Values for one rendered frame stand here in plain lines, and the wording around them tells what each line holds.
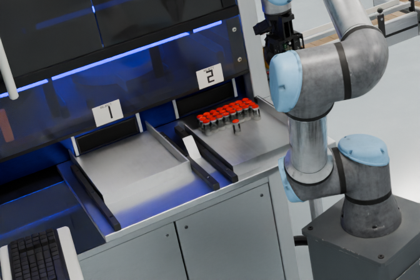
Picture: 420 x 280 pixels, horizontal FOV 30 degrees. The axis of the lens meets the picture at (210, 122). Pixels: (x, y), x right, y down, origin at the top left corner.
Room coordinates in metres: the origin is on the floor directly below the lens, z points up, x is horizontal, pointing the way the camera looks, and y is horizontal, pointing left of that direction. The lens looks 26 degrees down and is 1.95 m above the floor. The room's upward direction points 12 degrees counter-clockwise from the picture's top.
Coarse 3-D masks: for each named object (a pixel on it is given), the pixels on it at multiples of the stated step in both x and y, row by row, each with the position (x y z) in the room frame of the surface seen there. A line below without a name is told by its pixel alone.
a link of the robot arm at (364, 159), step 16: (352, 144) 1.64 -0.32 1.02; (368, 144) 1.63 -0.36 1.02; (384, 144) 1.63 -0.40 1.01; (336, 160) 1.62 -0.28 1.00; (352, 160) 1.60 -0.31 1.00; (368, 160) 1.59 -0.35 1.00; (384, 160) 1.60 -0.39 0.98; (352, 176) 1.59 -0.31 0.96; (368, 176) 1.59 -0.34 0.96; (384, 176) 1.60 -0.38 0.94; (352, 192) 1.61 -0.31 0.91; (368, 192) 1.59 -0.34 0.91; (384, 192) 1.60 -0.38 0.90
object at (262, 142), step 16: (272, 112) 2.16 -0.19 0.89; (256, 128) 2.10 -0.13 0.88; (272, 128) 2.08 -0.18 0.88; (208, 144) 1.99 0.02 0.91; (224, 144) 2.04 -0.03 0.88; (240, 144) 2.02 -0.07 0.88; (256, 144) 2.00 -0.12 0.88; (272, 144) 1.98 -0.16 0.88; (288, 144) 1.90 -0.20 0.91; (224, 160) 1.89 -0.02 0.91; (240, 160) 1.92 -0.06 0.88; (256, 160) 1.87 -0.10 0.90; (272, 160) 1.88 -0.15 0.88
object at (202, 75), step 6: (216, 66) 2.24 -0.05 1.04; (198, 72) 2.22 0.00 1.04; (204, 72) 2.23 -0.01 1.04; (210, 72) 2.24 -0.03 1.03; (216, 72) 2.24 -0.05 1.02; (198, 78) 2.22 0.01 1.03; (204, 78) 2.23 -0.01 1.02; (210, 78) 2.23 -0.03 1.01; (216, 78) 2.24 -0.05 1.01; (222, 78) 2.25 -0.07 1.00; (204, 84) 2.23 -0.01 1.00; (210, 84) 2.23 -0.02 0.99
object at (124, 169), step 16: (112, 144) 2.18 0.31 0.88; (128, 144) 2.16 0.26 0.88; (144, 144) 2.14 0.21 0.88; (160, 144) 2.12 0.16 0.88; (80, 160) 2.12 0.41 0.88; (96, 160) 2.10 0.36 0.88; (112, 160) 2.08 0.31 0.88; (128, 160) 2.06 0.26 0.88; (144, 160) 2.04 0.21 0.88; (160, 160) 2.02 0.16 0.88; (176, 160) 2.00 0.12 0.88; (96, 176) 2.00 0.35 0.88; (112, 176) 1.98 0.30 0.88; (128, 176) 1.96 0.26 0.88; (144, 176) 1.94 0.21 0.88; (160, 176) 1.89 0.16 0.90; (176, 176) 1.90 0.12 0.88; (112, 192) 1.84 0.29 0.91; (128, 192) 1.85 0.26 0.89
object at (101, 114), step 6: (114, 102) 2.13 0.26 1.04; (96, 108) 2.11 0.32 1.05; (102, 108) 2.11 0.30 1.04; (114, 108) 2.12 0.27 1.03; (120, 108) 2.13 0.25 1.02; (96, 114) 2.10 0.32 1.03; (102, 114) 2.11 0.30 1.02; (108, 114) 2.12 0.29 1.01; (114, 114) 2.12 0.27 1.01; (120, 114) 2.13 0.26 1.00; (96, 120) 2.10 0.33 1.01; (102, 120) 2.11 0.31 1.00; (108, 120) 2.11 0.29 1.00; (114, 120) 2.12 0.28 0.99
